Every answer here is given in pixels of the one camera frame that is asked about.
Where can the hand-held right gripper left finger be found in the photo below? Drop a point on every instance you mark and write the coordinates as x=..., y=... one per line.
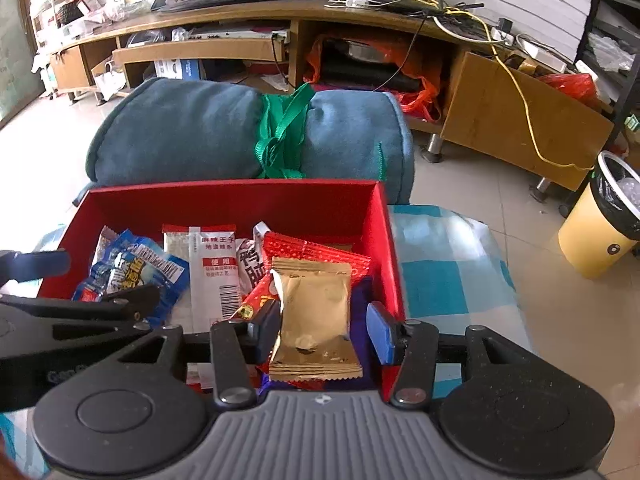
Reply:
x=265, y=332

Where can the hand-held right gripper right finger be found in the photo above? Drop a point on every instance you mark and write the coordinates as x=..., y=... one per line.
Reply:
x=382, y=335

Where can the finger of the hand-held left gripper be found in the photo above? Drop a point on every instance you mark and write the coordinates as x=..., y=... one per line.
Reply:
x=100, y=312
x=40, y=264

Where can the purple foil snack packet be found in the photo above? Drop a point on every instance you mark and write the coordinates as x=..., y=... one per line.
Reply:
x=361, y=350

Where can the small tan snack packet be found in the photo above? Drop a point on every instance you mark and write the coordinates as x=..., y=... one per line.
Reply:
x=315, y=310

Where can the blue snack packet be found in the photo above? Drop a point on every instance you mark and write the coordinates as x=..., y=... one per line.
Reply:
x=130, y=265

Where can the white packet black red print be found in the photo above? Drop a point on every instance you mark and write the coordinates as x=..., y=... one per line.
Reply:
x=247, y=265

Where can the white packet red stripe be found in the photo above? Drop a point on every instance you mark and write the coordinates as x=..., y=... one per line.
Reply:
x=210, y=270

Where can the red snack packet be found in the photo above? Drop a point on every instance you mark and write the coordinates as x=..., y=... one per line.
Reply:
x=310, y=252

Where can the red cardboard box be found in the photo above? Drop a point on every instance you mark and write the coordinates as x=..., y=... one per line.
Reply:
x=225, y=205

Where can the blue white checkered tablecloth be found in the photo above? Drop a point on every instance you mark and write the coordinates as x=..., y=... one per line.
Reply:
x=450, y=280

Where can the crumpled paper bag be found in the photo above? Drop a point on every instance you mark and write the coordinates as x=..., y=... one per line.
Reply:
x=107, y=85

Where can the rolled blue blanket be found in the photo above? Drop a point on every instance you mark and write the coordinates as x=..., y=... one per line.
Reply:
x=190, y=130

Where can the yellow trash bin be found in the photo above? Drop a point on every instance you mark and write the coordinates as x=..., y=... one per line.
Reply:
x=585, y=240

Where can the orange plastic bag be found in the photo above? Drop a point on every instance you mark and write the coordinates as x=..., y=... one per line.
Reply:
x=425, y=95

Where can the blue white box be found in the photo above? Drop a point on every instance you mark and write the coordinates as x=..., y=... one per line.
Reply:
x=185, y=67

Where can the wooden tv stand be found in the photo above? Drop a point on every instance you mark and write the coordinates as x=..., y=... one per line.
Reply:
x=500, y=110

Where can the white set-top box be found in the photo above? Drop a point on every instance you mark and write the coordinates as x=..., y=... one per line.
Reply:
x=235, y=37

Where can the red plastic bag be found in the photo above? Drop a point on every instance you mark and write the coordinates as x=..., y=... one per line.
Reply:
x=575, y=87

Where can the stack of white boards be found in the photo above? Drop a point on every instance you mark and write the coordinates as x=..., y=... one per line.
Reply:
x=530, y=0

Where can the black shelf rack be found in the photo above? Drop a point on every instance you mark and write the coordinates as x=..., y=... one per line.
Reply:
x=592, y=5

